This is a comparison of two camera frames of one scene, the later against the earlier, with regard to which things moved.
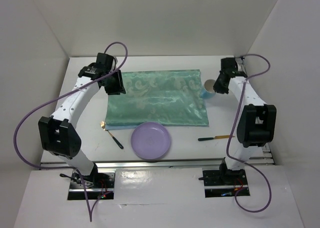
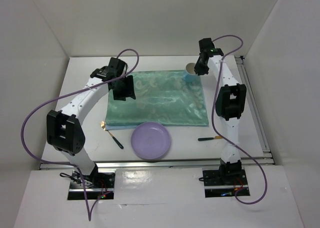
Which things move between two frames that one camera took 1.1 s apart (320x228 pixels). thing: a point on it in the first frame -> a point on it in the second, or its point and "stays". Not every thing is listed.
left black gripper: x=118 y=87 -> x=129 y=90
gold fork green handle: x=102 y=124 stays
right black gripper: x=217 y=87 -> x=202 y=71
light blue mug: x=208 y=91 -> x=190 y=74
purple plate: x=150 y=140 stays
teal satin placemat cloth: x=173 y=97 stays
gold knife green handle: x=220 y=136 stays
